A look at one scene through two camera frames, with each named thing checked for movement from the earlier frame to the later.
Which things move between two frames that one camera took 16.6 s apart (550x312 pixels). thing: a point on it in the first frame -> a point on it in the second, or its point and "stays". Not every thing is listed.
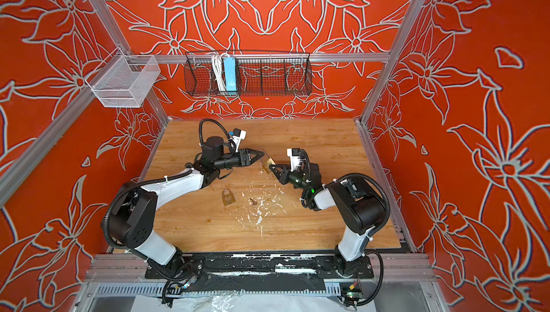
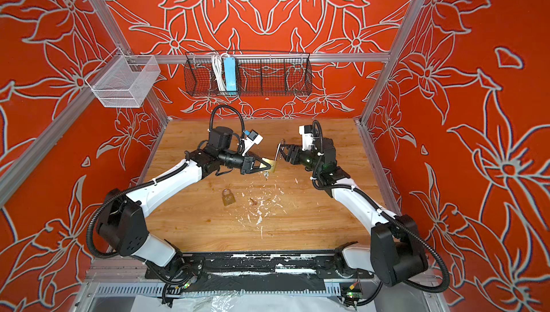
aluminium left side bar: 16,174 stays
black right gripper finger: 281,169 -> 282,147
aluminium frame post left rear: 103,11 stays
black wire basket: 248,74 stays
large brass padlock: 266,164 stays
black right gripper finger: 281,178 -> 286,157
